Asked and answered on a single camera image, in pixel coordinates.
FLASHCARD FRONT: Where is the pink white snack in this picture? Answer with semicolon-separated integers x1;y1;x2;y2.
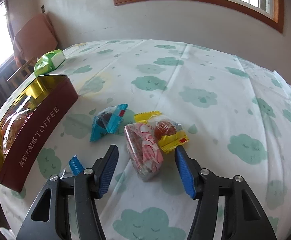
124;123;164;181

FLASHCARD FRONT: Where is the dark seaweed snack packet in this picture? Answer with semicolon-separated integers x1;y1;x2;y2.
59;155;84;179

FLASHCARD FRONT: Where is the gold toffee tin box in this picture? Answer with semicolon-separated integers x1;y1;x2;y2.
0;75;78;192

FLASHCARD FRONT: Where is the fried twists snack bag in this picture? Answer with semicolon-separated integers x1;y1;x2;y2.
1;108;33;158

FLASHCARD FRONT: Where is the yellow wrapped jelly snack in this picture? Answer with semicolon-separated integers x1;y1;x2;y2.
134;111;189;154

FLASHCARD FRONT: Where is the blue wrapped candy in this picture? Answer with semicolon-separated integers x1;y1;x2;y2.
90;103;128;142

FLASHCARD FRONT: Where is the wooden chair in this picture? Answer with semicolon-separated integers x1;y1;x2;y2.
7;57;37;88

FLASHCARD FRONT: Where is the cloud pattern tablecloth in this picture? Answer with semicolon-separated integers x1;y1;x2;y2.
0;40;291;239

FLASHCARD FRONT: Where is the green tissue pack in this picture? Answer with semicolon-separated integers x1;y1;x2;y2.
34;49;65;77

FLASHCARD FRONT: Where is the brown cardboard box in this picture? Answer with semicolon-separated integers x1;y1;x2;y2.
13;13;59;67

